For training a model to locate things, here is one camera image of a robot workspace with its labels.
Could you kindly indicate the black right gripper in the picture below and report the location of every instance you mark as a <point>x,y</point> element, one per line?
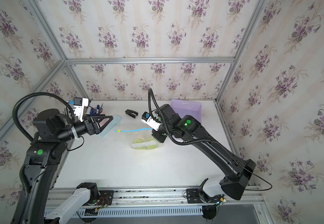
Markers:
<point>156,135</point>

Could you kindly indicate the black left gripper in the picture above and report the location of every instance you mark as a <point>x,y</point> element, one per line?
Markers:
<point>94,129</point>

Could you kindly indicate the clear zip-top plastic bag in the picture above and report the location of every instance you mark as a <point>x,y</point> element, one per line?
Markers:
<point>130,135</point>

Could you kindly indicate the green pear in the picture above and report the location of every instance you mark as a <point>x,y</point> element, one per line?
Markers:
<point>152,144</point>
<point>138,144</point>

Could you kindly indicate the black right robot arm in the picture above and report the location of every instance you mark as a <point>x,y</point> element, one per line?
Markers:
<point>166,123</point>

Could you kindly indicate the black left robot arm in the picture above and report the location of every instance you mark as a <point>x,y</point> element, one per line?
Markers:
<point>47,147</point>

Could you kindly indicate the pink pen cup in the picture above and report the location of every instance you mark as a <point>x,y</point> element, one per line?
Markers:
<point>95,111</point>

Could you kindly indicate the light blue pencil case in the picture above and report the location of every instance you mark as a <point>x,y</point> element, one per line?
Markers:
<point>115,121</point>

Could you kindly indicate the black stapler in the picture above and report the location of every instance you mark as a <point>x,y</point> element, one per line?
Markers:
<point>131,113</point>

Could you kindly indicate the purple plastic basket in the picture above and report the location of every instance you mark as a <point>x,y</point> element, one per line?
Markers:
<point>183,108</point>

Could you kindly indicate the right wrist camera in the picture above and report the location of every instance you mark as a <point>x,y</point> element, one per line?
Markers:
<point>147,119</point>

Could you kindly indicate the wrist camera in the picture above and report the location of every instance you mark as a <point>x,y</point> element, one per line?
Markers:
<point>79,105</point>
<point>147,119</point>

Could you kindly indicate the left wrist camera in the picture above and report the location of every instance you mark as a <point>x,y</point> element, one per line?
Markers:
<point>79,105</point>

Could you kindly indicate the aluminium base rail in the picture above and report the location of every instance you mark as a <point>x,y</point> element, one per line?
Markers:
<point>164,201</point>

